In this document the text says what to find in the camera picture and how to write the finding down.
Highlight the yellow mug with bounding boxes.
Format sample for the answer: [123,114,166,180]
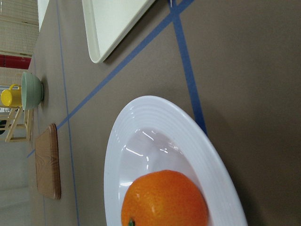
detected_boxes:
[0,84,22,107]

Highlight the red cylinder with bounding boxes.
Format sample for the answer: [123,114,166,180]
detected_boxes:
[0,54,31,70]

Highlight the cream bear serving tray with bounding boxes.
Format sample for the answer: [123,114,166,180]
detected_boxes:
[82,0,154,64]

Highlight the white round plate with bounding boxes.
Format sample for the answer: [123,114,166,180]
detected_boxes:
[104,96,247,226]

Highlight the brown wooden tray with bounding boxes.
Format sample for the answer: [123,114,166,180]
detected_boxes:
[35,123,61,200]

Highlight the orange fruit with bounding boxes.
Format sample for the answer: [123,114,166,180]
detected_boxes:
[121,170,209,226]

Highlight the green ceramic bowl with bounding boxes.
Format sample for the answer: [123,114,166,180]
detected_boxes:
[21,72,44,110]

